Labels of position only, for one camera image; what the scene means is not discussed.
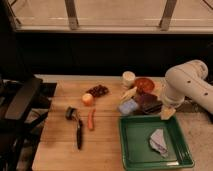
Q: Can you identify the grey towel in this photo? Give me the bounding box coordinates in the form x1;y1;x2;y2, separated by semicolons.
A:
149;129;168;158

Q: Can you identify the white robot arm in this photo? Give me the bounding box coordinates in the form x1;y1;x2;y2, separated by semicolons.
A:
160;60;213;120

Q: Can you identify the red bowl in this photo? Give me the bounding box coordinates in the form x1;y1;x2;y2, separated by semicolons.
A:
134;77;155;93

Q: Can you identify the green plastic tray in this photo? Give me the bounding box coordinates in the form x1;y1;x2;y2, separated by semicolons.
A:
119;115;194;171

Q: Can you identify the yellow banana toy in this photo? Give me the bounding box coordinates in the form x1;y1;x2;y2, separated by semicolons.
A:
121;87;137;101

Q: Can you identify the white cup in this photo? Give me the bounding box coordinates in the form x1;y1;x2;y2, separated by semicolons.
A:
122;71;136;88

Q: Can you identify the dark red grapes toy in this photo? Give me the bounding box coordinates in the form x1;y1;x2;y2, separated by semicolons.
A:
87;85;109;97

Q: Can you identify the orange carrot toy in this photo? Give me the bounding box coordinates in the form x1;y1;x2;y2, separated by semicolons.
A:
87;108;96;131

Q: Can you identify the orange round fruit toy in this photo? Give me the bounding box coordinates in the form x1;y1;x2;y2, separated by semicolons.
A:
82;93;94;106

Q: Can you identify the black chair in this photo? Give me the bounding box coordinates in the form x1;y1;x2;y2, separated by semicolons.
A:
0;78;56;171

